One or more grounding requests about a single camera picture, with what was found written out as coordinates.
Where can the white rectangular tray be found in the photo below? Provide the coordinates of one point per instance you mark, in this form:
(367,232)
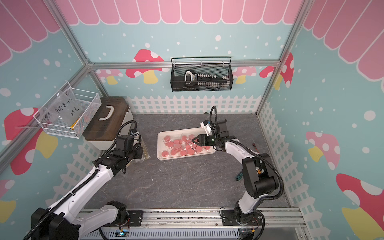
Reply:
(177,135)

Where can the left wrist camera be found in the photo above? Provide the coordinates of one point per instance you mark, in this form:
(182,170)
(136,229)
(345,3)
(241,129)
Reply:
(127,143)

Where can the green black screwdriver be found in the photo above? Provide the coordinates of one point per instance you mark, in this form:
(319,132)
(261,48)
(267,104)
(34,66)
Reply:
(239,176)

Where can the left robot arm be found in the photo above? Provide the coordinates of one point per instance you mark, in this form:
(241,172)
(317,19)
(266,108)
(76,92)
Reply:
(60,221)

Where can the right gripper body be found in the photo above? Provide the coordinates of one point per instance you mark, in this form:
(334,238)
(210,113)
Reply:
(212,140)

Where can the socket set in basket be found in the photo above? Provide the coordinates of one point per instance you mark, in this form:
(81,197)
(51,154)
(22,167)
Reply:
(205,82)

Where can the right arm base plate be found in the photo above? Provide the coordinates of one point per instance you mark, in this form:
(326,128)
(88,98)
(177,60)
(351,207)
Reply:
(234,217)

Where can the clear labelled plastic bag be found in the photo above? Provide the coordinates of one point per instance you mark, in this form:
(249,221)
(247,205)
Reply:
(64,108)

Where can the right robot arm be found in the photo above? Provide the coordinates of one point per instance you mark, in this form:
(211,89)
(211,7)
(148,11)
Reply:
(262,180)

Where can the ziploc bag of cookies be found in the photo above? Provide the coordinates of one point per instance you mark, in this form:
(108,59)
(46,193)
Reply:
(145,152)
(134,161)

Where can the white toolbox brown lid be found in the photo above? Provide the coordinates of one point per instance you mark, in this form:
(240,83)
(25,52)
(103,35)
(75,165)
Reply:
(104,126)

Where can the white wire basket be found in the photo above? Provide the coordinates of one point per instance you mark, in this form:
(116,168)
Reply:
(90,101)

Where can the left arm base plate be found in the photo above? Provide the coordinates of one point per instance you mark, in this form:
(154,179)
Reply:
(134,218)

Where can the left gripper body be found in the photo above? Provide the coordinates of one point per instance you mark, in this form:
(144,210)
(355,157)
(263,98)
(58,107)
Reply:
(136,154)

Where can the black wire mesh basket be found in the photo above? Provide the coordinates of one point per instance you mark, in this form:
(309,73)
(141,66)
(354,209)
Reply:
(219,66)

